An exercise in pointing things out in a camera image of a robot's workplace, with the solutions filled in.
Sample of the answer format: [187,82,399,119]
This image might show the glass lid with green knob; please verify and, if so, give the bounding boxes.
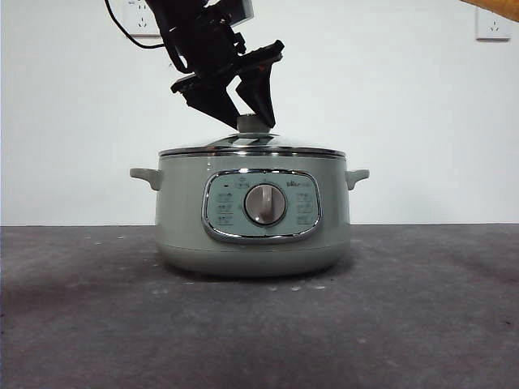
[157,114,346,159]

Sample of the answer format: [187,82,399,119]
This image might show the yellow corn cob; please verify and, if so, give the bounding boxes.
[460,0,519,11]

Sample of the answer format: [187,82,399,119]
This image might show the sage green electric pot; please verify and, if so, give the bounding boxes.
[129,155,371,279]

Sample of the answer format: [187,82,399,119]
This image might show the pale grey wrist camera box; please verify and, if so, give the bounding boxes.
[225,0,255,24]

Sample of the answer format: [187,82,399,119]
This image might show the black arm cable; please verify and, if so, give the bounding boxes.
[103,0,168,50]

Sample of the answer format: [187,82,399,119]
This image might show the white wall socket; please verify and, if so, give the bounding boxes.
[475,6,512,42]
[124,0,163,40]

